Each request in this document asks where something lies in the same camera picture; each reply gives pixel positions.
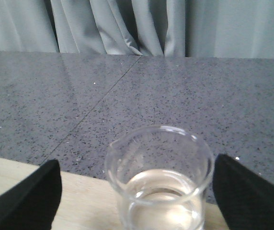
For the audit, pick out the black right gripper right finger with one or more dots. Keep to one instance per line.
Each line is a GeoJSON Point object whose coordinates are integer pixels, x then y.
{"type": "Point", "coordinates": [245, 200]}

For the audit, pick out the wooden cutting board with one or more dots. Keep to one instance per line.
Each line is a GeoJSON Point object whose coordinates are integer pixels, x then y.
{"type": "Point", "coordinates": [87, 203]}

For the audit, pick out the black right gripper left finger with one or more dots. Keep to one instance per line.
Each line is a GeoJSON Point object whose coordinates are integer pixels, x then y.
{"type": "Point", "coordinates": [33, 203]}

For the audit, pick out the clear glass beaker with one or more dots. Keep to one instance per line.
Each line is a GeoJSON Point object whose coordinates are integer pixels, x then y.
{"type": "Point", "coordinates": [160, 175]}

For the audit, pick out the grey curtain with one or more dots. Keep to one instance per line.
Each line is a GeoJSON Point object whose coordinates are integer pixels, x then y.
{"type": "Point", "coordinates": [170, 28]}

